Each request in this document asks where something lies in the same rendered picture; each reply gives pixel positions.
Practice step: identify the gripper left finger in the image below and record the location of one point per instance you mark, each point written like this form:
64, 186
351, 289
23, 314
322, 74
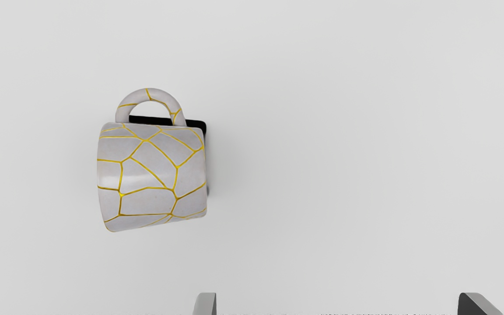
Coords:
206, 305

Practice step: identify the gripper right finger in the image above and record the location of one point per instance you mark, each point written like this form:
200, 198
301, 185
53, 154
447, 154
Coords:
475, 305

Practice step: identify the grey mug with gold cracks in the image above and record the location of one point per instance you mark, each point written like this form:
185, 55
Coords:
151, 175

